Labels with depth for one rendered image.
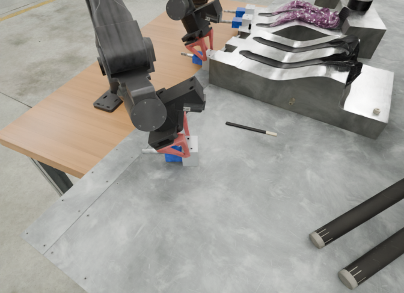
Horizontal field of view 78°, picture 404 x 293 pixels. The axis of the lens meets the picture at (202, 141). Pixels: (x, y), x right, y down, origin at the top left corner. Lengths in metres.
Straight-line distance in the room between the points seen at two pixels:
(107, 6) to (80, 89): 0.48
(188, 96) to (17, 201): 1.48
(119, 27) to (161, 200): 0.34
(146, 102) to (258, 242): 0.33
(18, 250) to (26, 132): 0.91
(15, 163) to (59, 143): 1.27
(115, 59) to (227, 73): 0.43
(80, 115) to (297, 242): 0.64
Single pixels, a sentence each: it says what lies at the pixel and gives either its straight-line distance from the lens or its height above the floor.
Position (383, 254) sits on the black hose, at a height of 0.84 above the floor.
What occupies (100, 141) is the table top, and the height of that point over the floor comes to 0.80.
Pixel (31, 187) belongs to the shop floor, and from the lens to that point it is 1.81.
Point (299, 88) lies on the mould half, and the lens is 0.73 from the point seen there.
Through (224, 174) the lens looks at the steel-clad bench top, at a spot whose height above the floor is 0.80.
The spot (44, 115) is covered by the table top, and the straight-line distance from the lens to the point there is 0.85.
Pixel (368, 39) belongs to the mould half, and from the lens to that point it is 1.11.
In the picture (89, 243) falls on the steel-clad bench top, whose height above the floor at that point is 0.80.
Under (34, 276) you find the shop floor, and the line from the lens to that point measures 1.53.
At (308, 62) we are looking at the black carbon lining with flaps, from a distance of 0.79.
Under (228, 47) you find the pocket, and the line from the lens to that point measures 0.88.
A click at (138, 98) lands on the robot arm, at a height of 1.05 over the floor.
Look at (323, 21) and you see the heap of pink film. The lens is 1.11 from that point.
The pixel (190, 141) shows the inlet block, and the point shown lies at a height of 0.85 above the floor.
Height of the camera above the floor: 1.28
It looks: 48 degrees down
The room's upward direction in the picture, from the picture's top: straight up
